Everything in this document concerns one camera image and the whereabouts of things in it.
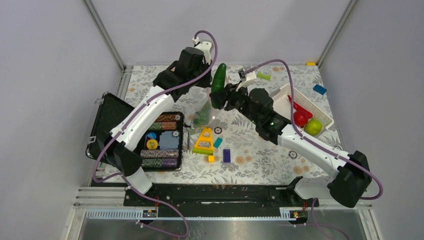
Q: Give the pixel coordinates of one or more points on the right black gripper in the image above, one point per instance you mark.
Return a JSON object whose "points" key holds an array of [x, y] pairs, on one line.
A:
{"points": [[231, 92]]}

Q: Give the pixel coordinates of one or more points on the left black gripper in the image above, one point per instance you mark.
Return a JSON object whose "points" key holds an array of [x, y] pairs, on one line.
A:
{"points": [[206, 83]]}

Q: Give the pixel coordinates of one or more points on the small dark green cucumber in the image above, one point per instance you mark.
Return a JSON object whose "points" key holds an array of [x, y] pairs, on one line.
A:
{"points": [[219, 78]]}

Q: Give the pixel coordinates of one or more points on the clear pink-dotted zip bag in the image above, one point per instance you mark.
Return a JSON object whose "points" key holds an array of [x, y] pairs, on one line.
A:
{"points": [[214, 112]]}

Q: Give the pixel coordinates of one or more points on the long green cucumber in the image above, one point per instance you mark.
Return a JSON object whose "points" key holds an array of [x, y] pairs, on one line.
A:
{"points": [[202, 117]]}

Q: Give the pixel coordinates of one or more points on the red apple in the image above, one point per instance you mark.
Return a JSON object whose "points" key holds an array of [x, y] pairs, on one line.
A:
{"points": [[301, 118]]}

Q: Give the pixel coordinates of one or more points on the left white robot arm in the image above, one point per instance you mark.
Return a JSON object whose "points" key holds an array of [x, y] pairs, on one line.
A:
{"points": [[118, 144]]}

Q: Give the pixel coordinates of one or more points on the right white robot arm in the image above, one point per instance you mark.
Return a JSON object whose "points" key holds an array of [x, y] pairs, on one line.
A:
{"points": [[348, 174]]}

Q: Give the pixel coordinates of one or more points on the teal small block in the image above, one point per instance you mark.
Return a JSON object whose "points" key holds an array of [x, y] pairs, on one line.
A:
{"points": [[217, 142]]}

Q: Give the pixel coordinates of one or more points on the lime green block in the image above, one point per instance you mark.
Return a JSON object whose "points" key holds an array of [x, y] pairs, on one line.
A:
{"points": [[262, 76]]}

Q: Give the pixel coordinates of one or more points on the yellow triangular toy block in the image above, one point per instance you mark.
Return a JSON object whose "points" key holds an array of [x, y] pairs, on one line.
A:
{"points": [[204, 143]]}

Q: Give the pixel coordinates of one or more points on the purple lego brick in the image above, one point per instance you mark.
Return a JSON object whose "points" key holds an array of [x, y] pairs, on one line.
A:
{"points": [[226, 155]]}

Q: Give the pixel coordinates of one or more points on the small yellow cube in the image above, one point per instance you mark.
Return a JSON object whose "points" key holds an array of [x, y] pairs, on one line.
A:
{"points": [[211, 159]]}

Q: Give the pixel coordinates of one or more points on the white plastic basket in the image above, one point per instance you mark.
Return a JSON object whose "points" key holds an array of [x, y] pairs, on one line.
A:
{"points": [[282, 106]]}

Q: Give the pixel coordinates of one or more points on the red chili pepper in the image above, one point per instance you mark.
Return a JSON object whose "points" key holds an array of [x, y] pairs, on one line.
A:
{"points": [[299, 106]]}

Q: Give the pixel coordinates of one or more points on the poker chip on mat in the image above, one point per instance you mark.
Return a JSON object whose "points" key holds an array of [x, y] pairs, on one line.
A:
{"points": [[293, 154]]}

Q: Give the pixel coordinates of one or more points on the yellow corner block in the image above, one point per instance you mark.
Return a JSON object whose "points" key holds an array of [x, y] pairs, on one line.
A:
{"points": [[310, 63]]}

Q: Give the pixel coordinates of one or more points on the green apple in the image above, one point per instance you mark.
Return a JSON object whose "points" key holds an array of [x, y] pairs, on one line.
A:
{"points": [[313, 127]]}

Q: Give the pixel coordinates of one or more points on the blue lego brick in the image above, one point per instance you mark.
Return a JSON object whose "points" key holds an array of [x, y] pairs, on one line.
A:
{"points": [[320, 89]]}

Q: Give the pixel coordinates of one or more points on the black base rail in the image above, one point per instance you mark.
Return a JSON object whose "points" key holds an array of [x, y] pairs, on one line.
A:
{"points": [[220, 200]]}

